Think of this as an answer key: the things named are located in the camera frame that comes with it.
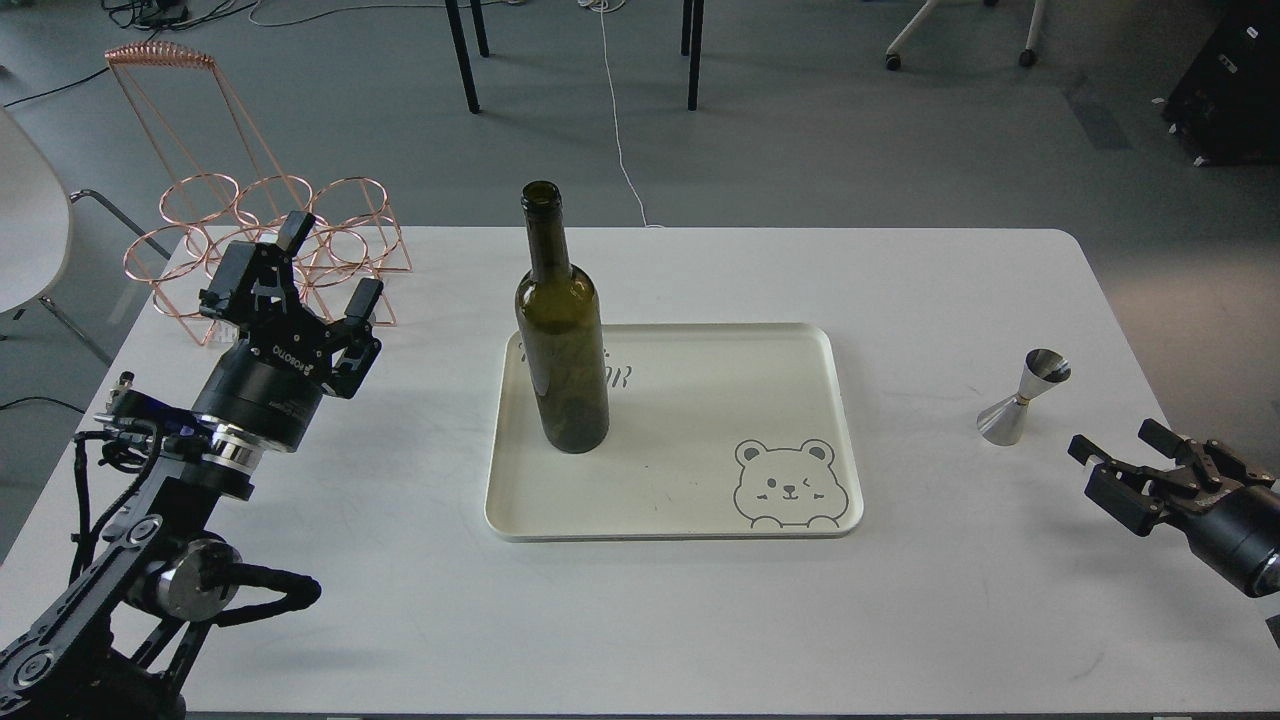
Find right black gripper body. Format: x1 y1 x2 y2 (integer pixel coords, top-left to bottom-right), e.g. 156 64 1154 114
1164 470 1277 598

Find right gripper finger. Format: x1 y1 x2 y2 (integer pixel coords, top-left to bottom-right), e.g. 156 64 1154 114
1068 434 1201 536
1138 418 1276 491

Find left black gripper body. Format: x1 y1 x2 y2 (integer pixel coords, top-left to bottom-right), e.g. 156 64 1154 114
192 318 381 452

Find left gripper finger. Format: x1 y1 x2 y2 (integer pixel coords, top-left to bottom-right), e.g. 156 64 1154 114
335 278 384 350
198 211 317 334

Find silver metal jigger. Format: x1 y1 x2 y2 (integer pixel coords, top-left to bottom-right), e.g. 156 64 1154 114
975 348 1073 446

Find dark green wine bottle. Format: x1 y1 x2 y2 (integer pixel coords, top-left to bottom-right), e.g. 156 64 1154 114
515 179 611 454

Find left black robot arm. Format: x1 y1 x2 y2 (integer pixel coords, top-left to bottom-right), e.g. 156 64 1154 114
3 211 383 719

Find white round side table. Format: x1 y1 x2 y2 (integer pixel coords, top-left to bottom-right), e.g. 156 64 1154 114
1 111 70 311

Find black equipment case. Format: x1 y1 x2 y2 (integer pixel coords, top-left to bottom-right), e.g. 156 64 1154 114
1162 1 1279 165

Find cream bear tray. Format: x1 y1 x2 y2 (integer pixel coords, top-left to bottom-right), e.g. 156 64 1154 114
485 323 865 541

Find white office chair base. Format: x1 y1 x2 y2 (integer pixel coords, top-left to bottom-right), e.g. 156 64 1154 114
879 1 1051 72

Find black table legs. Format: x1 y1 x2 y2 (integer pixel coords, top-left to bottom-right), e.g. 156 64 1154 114
443 0 707 114

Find copper wire wine rack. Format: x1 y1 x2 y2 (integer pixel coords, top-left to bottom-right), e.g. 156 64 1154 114
105 40 413 346

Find white floor cable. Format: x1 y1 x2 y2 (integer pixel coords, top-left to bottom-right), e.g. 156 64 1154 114
579 0 666 229

